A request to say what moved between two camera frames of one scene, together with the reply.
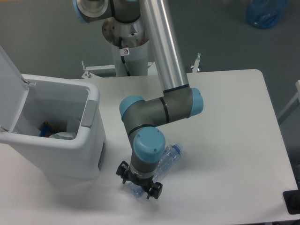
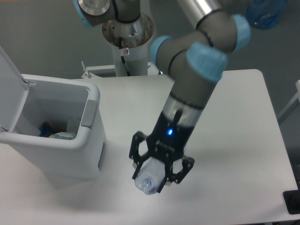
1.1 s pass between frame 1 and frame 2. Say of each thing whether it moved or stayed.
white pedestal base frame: stayed
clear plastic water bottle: moved
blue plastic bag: stayed
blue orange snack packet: stayed
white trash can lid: stayed
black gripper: moved
